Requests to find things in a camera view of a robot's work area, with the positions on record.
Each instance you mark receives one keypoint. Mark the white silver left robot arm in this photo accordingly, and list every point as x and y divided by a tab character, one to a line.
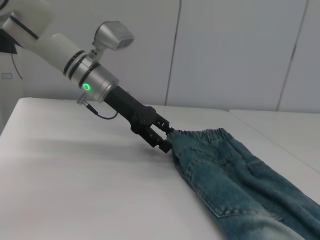
57	52

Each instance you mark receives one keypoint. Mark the small white label sticker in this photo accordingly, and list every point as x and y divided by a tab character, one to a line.
7	75

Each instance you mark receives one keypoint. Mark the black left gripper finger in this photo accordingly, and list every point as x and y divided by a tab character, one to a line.
165	125
157	141

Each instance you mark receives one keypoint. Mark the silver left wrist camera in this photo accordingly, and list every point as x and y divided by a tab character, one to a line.
113	35

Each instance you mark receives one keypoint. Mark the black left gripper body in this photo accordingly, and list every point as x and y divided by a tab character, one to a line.
132	110

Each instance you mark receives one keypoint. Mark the blue denim shorts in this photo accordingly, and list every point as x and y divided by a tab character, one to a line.
225	180

